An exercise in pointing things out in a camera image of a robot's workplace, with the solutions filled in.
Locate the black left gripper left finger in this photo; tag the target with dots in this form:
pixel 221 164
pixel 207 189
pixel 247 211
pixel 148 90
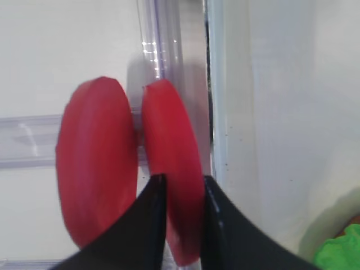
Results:
pixel 135 241

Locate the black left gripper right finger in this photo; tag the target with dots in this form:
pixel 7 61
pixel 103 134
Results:
pixel 230 241

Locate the red tomato slice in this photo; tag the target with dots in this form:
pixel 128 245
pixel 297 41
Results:
pixel 172 150
pixel 96 159

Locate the green lettuce leaf on tray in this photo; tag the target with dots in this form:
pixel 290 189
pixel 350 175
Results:
pixel 341 252

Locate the white rectangular metal tray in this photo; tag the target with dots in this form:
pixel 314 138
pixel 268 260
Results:
pixel 285 90

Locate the clear left acrylic holder rail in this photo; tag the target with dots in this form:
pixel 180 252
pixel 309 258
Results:
pixel 47 49

